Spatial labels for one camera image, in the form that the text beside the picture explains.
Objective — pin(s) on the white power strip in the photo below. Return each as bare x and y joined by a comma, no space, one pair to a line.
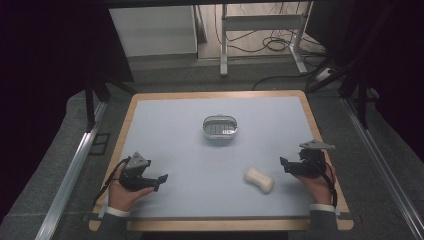
324,74

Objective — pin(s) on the white metal desk frame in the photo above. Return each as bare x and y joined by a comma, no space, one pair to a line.
260,22

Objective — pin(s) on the white soap bar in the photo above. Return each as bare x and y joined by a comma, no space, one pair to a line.
259,180

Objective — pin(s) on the person's right hand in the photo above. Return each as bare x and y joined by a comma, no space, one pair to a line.
316,188

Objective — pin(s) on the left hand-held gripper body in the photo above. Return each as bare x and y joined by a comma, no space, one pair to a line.
132,173

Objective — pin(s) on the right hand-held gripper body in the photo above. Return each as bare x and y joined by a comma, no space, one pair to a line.
310,163

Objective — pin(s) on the person's left hand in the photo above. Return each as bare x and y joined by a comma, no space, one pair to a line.
120,196

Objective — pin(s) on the light blue table mat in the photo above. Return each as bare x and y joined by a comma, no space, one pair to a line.
206,173

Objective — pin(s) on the dark curtain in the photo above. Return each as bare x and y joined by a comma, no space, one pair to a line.
390,66
43,66

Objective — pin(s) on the white cabinet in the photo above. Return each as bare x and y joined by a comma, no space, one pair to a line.
155,31

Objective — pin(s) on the black metal stand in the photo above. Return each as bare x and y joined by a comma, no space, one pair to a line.
90,106
361,96

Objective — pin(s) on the aluminium floor rail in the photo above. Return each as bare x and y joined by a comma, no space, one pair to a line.
383,166
71,173

